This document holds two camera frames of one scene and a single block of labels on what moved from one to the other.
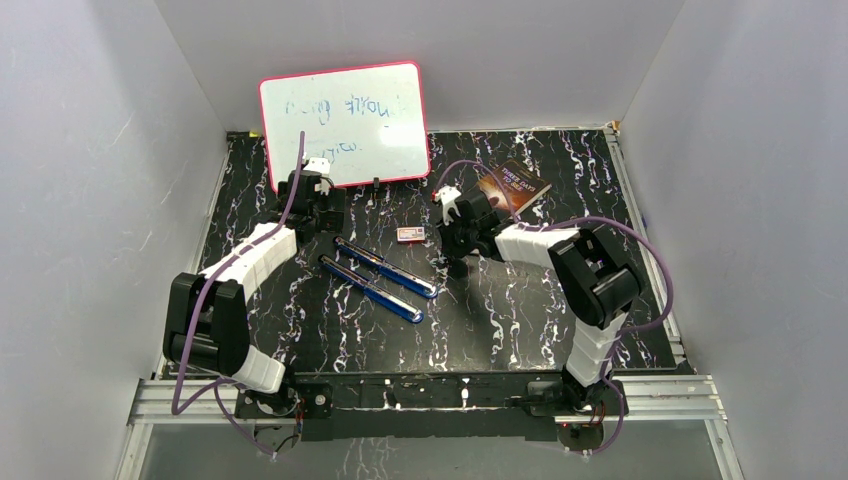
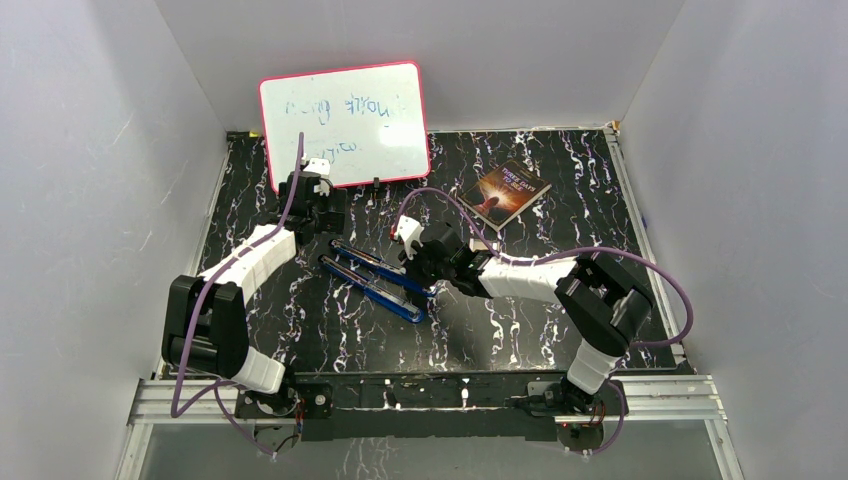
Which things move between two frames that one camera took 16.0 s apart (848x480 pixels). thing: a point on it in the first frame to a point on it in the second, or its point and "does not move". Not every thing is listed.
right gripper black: (448, 247) to (411, 266)
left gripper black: (330, 220) does not move
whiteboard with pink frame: (368, 121) does not move
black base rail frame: (439, 406) does not move
